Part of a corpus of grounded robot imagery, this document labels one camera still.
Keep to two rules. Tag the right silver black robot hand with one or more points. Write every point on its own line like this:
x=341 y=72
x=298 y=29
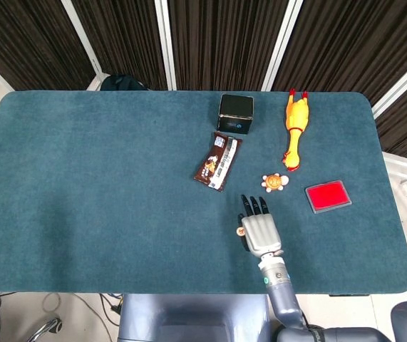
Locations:
x=262 y=233

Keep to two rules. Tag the wooden disc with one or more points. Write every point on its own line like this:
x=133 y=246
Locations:
x=240 y=231

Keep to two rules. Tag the orange turtle toy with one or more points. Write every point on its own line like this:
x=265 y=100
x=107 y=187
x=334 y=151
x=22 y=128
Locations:
x=274 y=181

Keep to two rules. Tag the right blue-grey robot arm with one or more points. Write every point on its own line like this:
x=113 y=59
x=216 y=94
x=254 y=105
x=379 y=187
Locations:
x=281 y=295

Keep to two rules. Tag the red ink pad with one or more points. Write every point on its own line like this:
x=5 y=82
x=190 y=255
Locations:
x=328 y=196

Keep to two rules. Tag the brown snack packet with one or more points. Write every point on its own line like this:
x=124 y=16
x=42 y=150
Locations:
x=217 y=162

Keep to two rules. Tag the chrome chair leg with caster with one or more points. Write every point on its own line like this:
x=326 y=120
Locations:
x=46 y=327

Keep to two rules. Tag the blue-grey robot torso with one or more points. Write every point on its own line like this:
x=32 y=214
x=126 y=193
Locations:
x=196 y=317

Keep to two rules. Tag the yellow rubber chicken toy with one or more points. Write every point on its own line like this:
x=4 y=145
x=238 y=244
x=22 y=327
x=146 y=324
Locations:
x=296 y=117

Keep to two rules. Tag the black cube box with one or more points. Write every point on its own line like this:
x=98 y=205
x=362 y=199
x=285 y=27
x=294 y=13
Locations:
x=236 y=107

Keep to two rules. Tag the blue felt table cloth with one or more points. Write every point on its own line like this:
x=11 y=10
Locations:
x=117 y=196

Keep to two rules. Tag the black bag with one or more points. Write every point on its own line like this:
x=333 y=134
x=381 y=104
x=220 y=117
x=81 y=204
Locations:
x=121 y=82

